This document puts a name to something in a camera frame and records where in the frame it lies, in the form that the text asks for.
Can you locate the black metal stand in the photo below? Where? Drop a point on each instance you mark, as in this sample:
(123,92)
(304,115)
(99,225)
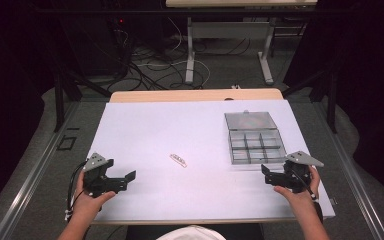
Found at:
(326,93)
(60,96)

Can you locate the black power unit red light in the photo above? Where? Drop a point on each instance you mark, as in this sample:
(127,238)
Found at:
(118,30)

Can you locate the aluminium floor rail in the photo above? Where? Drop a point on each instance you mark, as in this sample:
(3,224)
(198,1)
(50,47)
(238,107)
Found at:
(350,173)
(30,180)

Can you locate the clear plastic compartment box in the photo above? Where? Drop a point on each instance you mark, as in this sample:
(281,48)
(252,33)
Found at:
(255,140)

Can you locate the white table mat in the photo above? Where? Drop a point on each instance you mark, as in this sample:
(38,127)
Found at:
(186,133)

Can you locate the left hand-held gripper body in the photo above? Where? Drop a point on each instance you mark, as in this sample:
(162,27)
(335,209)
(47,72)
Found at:
(95,173)

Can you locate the wooden table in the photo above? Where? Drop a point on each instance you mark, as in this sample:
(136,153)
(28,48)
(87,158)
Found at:
(180,95)

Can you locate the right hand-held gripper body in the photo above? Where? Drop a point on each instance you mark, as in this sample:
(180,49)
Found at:
(296,170)

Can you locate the small white flat piece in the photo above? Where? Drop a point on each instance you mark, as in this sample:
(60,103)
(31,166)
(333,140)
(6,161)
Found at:
(178,160)

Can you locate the person's right hand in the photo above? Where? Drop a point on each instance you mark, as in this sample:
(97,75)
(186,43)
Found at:
(300,196)

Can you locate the person's left hand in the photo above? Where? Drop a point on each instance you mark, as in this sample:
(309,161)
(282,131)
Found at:
(88,201)

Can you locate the white-legged desk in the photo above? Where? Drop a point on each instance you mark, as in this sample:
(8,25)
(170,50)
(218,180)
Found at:
(230,30)

